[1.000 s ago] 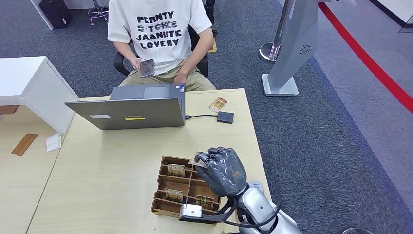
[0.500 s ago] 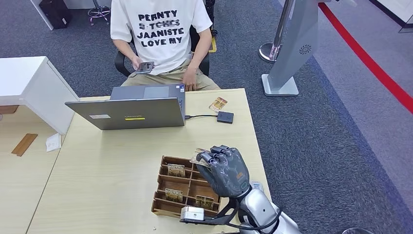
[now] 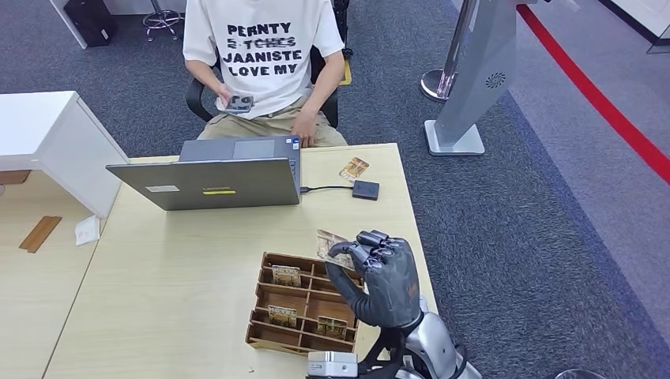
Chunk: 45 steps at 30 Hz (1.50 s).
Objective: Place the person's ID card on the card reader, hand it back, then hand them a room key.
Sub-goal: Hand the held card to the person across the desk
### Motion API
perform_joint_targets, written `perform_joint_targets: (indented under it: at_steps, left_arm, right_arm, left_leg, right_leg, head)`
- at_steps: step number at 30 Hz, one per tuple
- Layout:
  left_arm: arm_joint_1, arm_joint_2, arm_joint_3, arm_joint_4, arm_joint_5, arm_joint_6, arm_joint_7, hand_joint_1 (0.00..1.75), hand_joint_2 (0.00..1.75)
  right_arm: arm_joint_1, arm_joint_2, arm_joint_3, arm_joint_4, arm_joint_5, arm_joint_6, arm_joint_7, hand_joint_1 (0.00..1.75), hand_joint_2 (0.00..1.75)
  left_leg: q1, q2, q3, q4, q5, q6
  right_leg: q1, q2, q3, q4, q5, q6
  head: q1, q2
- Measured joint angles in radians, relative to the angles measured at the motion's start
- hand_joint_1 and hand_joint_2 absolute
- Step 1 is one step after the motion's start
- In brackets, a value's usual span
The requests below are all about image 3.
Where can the person's left hand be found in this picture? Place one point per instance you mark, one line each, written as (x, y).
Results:
(304, 128)

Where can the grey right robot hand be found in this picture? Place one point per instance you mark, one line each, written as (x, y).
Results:
(390, 287)

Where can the person's right hand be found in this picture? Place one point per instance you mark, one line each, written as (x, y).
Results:
(224, 95)

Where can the dark smartphone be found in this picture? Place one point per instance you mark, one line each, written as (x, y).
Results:
(240, 104)

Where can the gold hotel key card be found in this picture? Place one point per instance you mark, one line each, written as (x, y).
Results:
(354, 169)
(332, 328)
(282, 316)
(286, 276)
(328, 243)

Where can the person's right forearm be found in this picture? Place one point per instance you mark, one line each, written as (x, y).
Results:
(204, 78)

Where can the person's left forearm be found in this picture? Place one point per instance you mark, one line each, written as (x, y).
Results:
(324, 83)

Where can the person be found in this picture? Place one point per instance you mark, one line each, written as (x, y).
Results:
(267, 57)

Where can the wooden card organizer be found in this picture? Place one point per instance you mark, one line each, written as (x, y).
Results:
(285, 301)

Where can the black office chair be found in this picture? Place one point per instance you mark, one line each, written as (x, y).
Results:
(192, 102)

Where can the yellow floor tape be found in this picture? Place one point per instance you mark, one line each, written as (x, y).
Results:
(347, 73)

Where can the small black usb hub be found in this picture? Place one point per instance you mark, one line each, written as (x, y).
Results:
(365, 190)

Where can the grey laptop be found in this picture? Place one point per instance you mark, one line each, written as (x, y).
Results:
(209, 183)

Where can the chrome stool base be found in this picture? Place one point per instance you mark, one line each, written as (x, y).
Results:
(159, 15)

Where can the black wheeled equipment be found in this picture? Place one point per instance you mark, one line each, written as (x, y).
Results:
(344, 26)

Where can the black box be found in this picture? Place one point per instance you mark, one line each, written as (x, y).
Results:
(90, 21)

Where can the grey kiosk stand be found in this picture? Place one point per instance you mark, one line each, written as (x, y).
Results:
(471, 78)

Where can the white table leg panel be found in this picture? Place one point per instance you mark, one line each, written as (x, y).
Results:
(66, 18)

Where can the white paper slip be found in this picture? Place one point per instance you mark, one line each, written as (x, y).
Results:
(87, 230)

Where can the grey round disc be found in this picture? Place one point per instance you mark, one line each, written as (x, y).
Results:
(581, 375)

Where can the brown wooden block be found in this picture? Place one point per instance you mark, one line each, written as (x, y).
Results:
(13, 177)

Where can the brown wooden strip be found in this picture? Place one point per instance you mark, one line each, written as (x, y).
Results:
(40, 234)

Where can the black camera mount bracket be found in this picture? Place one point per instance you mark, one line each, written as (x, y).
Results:
(379, 353)

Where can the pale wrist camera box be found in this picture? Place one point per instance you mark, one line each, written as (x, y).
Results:
(332, 364)

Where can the chrome stanchion post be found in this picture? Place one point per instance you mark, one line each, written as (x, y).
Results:
(437, 83)

